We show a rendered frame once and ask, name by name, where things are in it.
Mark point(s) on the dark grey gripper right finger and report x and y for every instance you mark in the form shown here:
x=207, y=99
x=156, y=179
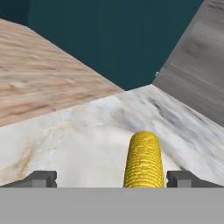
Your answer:
x=180, y=178

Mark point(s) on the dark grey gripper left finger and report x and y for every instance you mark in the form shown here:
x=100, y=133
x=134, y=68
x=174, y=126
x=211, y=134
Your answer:
x=40, y=178

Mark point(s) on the yellow corn cob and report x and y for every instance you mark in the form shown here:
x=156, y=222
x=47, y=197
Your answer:
x=144, y=162

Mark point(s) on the grey wooden cabinet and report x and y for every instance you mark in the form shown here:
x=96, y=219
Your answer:
x=194, y=61

